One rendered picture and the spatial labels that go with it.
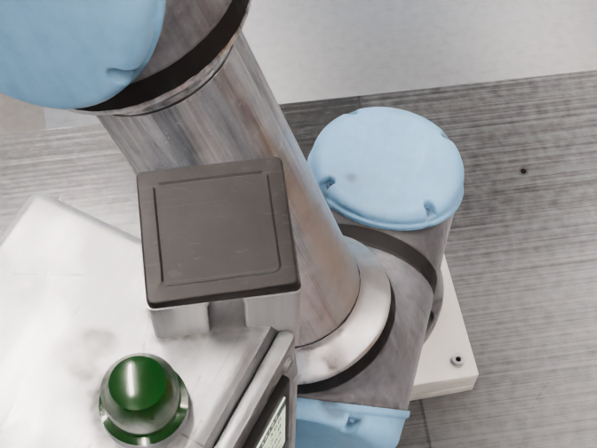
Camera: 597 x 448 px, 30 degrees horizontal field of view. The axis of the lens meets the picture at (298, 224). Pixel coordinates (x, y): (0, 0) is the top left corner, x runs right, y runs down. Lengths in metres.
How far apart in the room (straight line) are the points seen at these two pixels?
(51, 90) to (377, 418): 0.36
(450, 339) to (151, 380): 0.71
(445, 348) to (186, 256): 0.69
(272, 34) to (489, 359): 0.43
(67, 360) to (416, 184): 0.50
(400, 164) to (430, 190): 0.03
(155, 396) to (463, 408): 0.73
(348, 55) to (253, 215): 0.88
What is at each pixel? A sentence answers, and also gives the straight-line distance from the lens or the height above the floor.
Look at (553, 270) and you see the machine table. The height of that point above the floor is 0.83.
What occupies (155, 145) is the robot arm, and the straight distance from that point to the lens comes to 0.55.
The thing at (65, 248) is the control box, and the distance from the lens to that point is 0.36.
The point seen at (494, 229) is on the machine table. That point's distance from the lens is 1.11.
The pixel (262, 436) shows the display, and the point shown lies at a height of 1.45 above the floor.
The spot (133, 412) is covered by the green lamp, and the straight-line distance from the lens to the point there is 0.31.
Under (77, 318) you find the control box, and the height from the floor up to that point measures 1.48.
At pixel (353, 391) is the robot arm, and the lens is 0.74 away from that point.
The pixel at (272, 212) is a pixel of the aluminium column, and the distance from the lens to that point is 0.33.
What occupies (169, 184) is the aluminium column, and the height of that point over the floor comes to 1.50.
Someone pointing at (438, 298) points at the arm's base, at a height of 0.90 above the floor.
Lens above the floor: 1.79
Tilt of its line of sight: 61 degrees down
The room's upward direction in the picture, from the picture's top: 2 degrees clockwise
